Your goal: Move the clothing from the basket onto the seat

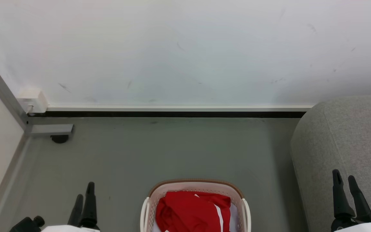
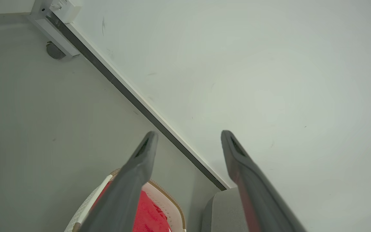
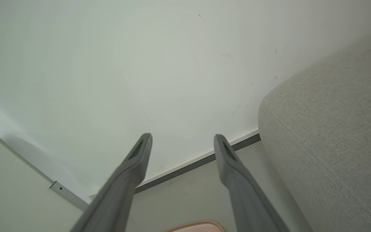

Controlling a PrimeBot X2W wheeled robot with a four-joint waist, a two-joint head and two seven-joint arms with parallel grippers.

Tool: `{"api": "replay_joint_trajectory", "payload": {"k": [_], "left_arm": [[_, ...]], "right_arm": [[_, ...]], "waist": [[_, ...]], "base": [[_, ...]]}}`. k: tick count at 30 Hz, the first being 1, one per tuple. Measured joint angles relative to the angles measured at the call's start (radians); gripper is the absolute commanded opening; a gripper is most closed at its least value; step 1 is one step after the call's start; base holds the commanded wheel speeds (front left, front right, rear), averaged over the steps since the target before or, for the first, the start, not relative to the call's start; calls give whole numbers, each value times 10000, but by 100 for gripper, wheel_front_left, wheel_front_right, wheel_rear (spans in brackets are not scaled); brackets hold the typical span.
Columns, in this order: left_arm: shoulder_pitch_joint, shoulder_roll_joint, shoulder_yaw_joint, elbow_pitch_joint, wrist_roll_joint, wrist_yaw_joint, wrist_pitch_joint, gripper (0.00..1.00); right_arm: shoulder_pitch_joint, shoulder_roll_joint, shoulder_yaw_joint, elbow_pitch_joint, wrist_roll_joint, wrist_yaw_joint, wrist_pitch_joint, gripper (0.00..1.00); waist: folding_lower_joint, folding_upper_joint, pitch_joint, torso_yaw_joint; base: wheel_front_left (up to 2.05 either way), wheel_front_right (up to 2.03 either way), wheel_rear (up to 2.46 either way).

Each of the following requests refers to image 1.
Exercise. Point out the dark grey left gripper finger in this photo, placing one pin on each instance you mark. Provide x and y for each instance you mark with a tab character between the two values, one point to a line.
76	212
90	206

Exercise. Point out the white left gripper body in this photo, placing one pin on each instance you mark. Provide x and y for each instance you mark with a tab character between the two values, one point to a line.
66	229

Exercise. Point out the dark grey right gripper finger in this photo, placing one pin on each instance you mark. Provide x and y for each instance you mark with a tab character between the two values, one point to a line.
341	203
361	206

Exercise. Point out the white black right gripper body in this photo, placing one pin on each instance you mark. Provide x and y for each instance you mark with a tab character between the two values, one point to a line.
366	227

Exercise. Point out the red garment with white stripe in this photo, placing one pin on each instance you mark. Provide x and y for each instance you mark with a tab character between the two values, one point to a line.
188	212

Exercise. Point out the white perforated plastic laundry basket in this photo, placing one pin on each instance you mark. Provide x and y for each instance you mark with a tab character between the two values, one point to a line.
192	186

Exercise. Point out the grey fabric sofa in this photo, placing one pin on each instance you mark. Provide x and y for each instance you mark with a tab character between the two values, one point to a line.
349	135

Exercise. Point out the white and black baseboard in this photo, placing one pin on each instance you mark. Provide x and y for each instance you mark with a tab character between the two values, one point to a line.
172	111

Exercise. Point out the black left wrist camera unit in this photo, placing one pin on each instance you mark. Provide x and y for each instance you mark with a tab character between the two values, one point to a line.
26	225

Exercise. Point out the black round frame foot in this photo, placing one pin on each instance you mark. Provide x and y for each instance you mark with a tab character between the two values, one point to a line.
60	139

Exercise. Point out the white wall socket box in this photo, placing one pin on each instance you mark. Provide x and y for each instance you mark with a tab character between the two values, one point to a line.
34	98

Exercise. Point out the grey metal frame post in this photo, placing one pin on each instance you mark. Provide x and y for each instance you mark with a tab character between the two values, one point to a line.
3	93

